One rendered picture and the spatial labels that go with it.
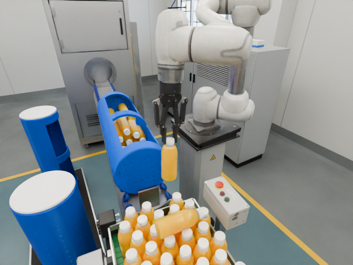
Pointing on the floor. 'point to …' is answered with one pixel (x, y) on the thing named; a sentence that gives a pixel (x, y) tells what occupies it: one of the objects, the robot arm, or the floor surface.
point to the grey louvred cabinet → (245, 142)
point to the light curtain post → (136, 67)
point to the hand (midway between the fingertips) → (169, 134)
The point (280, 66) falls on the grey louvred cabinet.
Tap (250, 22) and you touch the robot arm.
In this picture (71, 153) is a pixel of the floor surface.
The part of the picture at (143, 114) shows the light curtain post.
